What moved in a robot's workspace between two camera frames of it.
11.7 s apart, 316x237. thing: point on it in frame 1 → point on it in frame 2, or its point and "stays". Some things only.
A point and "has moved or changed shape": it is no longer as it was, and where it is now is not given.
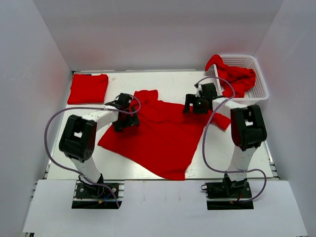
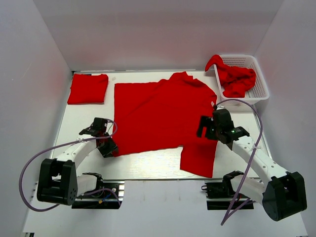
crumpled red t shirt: (234, 81) stays
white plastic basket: (258, 92) stays
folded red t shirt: (88, 89) stays
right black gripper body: (198, 102) → (212, 131)
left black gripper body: (128, 121) → (107, 147)
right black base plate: (228, 195) stays
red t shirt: (166, 137) has moved or changed shape
